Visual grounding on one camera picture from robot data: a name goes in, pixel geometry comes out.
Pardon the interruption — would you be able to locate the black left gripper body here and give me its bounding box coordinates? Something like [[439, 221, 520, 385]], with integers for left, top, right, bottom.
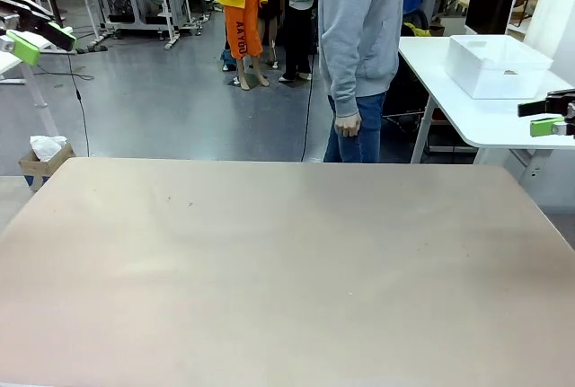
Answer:
[[0, 0, 51, 34]]

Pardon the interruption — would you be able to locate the white plastic basket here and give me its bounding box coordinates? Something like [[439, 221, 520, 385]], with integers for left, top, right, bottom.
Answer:
[[444, 33, 554, 101]]

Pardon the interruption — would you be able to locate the person's right forearm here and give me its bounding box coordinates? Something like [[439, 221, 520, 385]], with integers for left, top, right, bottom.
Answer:
[[320, 45, 361, 119]]

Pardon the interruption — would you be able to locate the person's right hand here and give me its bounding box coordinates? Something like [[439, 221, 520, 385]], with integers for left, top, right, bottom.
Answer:
[[333, 112, 362, 138]]

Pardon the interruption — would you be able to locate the small white side table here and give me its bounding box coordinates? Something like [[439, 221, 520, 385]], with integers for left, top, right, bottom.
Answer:
[[0, 25, 75, 137]]

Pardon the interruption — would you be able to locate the large white side table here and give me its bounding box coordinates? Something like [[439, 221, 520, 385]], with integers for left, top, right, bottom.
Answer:
[[397, 35, 575, 164]]

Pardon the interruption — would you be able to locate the crumpled white paper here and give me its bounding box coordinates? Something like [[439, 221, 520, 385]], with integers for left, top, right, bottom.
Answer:
[[29, 134, 69, 163]]

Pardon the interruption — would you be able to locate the black computer monitor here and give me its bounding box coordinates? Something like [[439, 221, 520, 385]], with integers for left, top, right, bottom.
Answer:
[[464, 0, 518, 38]]

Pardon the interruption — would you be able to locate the cardboard box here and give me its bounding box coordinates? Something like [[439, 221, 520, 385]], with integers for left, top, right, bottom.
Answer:
[[18, 142, 77, 192]]

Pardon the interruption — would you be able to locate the black office chair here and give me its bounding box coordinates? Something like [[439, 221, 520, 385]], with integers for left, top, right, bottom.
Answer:
[[383, 9, 435, 137]]

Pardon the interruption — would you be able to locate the mannequin in yellow and orange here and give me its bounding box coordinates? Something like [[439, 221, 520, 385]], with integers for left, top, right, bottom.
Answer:
[[203, 0, 271, 92]]

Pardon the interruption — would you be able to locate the person in grey hoodie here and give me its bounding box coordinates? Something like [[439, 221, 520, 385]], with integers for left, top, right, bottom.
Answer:
[[317, 0, 407, 163]]

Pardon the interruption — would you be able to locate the figure in dark clothes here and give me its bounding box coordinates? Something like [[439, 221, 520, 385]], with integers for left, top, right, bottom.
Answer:
[[279, 0, 323, 84]]

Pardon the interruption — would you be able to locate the thin black floor cable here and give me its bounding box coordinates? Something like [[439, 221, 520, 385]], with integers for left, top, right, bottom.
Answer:
[[65, 50, 92, 157]]

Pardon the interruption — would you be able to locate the hanging black cable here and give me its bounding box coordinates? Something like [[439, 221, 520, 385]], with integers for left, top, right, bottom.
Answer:
[[299, 50, 316, 162]]

